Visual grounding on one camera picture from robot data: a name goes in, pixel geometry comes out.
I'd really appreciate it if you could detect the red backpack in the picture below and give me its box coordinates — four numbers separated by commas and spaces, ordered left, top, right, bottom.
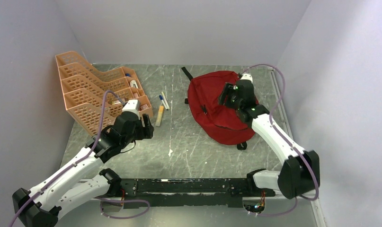
181, 67, 255, 150

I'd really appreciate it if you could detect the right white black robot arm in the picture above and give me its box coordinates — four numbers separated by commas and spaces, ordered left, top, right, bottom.
218, 79, 320, 200

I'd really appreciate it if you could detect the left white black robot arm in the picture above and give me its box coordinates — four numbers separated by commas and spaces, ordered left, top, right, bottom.
9, 111, 154, 227

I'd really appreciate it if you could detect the white pencil stick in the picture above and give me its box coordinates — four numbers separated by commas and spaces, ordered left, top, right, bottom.
161, 91, 170, 110

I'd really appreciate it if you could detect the blue white whiteboard marker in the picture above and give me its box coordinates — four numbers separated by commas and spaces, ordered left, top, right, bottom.
159, 95, 169, 110

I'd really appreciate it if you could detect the orange plastic file organizer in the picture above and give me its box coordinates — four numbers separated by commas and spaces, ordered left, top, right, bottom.
55, 51, 153, 135

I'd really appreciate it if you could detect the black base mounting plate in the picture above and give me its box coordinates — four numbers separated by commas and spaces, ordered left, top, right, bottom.
101, 178, 275, 209

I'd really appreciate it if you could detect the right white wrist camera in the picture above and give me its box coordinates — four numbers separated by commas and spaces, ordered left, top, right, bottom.
240, 73, 253, 83

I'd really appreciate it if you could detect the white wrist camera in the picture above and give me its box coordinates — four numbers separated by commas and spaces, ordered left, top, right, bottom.
122, 99, 140, 114
240, 73, 253, 83

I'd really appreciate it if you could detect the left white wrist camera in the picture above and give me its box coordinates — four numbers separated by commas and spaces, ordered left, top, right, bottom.
122, 99, 140, 114

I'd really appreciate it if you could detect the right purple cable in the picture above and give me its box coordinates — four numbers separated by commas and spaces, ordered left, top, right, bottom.
239, 64, 320, 218

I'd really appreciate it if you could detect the purple cable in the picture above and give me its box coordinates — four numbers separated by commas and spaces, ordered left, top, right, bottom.
239, 64, 320, 218
8, 90, 151, 227

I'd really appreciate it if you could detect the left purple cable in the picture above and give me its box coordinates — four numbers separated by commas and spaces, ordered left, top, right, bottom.
8, 90, 151, 227

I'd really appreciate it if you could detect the aluminium frame rail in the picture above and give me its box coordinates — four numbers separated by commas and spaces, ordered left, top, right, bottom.
34, 178, 326, 227

